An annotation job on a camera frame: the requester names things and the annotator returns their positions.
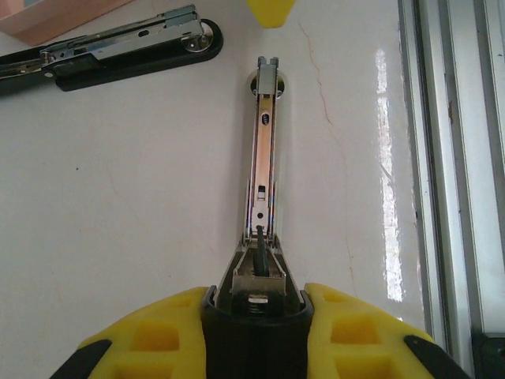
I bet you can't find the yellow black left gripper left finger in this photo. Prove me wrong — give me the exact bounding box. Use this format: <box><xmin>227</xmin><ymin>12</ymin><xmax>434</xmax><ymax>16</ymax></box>
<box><xmin>49</xmin><ymin>286</ymin><xmax>210</xmax><ymax>379</ymax></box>

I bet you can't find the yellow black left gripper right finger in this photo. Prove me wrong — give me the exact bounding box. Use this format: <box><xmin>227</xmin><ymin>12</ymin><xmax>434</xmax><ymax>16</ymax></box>
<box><xmin>301</xmin><ymin>282</ymin><xmax>473</xmax><ymax>379</ymax></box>

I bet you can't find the white base stapler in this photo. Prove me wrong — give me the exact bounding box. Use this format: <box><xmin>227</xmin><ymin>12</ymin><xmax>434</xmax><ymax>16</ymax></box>
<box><xmin>200</xmin><ymin>54</ymin><xmax>315</xmax><ymax>379</ymax></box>

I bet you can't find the black stapler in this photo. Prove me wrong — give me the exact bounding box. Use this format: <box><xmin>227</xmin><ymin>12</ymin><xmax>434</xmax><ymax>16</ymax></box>
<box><xmin>0</xmin><ymin>3</ymin><xmax>225</xmax><ymax>92</ymax></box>

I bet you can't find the pink plastic tray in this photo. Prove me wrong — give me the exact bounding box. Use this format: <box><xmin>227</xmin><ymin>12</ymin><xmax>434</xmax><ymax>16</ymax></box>
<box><xmin>0</xmin><ymin>0</ymin><xmax>135</xmax><ymax>45</ymax></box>

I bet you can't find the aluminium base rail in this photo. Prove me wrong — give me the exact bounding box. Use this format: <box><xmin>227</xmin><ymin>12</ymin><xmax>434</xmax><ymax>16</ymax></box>
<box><xmin>398</xmin><ymin>0</ymin><xmax>505</xmax><ymax>379</ymax></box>

